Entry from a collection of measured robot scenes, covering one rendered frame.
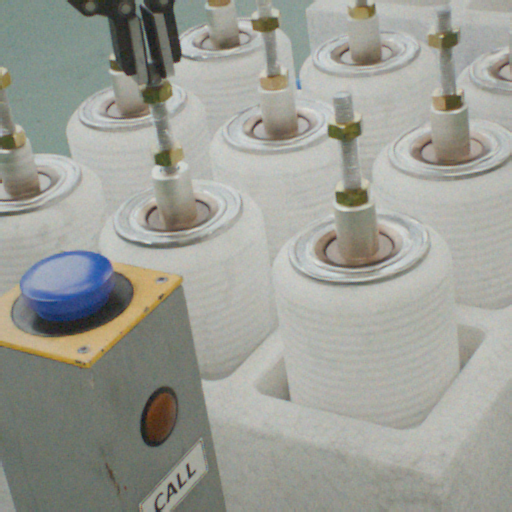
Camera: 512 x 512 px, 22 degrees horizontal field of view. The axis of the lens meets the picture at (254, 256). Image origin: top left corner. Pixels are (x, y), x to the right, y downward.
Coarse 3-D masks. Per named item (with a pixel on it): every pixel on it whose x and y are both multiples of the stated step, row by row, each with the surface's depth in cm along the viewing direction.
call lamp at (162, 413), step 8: (168, 392) 58; (160, 400) 58; (168, 400) 58; (152, 408) 57; (160, 408) 58; (168, 408) 58; (152, 416) 57; (160, 416) 58; (168, 416) 58; (152, 424) 58; (160, 424) 58; (168, 424) 58; (152, 432) 58; (160, 432) 58; (168, 432) 59; (152, 440) 58
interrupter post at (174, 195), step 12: (156, 168) 75; (180, 168) 75; (156, 180) 74; (168, 180) 74; (180, 180) 74; (156, 192) 75; (168, 192) 75; (180, 192) 75; (192, 192) 75; (168, 204) 75; (180, 204) 75; (192, 204) 76; (168, 216) 75; (180, 216) 75; (192, 216) 76
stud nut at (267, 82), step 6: (264, 72) 83; (282, 72) 83; (288, 72) 83; (264, 78) 82; (270, 78) 82; (276, 78) 82; (282, 78) 82; (288, 78) 83; (264, 84) 83; (270, 84) 82; (276, 84) 82; (282, 84) 82
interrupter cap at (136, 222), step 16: (144, 192) 79; (208, 192) 78; (224, 192) 78; (128, 208) 78; (144, 208) 77; (208, 208) 77; (224, 208) 76; (240, 208) 75; (128, 224) 76; (144, 224) 76; (160, 224) 76; (192, 224) 75; (208, 224) 74; (224, 224) 74; (128, 240) 74; (144, 240) 74; (160, 240) 73; (176, 240) 73; (192, 240) 73; (208, 240) 74
